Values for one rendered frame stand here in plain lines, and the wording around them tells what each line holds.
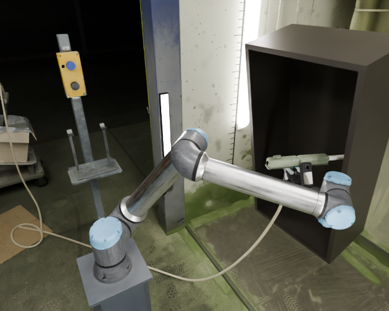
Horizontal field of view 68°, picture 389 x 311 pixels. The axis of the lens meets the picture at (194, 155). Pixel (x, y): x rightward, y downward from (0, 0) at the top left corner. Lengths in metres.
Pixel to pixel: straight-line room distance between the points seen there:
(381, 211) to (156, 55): 2.04
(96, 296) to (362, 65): 1.45
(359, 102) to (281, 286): 1.48
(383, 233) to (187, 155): 1.97
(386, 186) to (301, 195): 1.75
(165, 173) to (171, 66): 0.90
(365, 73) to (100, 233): 1.24
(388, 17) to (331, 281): 1.90
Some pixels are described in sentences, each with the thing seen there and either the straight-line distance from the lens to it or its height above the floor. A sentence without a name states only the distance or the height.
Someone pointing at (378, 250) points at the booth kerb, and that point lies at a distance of 2.71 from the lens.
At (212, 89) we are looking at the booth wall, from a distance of 2.15.
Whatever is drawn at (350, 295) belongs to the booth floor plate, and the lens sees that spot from 2.45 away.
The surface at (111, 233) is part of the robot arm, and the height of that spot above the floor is 0.91.
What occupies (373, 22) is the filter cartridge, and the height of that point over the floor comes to 1.66.
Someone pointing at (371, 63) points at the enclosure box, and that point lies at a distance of 1.23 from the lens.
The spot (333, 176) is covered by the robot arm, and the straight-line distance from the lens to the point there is 1.17.
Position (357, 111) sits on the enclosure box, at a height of 1.46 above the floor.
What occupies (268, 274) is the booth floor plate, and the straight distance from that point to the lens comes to 2.37.
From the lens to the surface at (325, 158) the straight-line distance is 1.52.
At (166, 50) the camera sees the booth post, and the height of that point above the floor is 1.54.
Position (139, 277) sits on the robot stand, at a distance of 1.56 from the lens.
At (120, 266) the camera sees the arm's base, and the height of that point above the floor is 0.71.
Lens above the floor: 1.86
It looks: 30 degrees down
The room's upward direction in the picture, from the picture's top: straight up
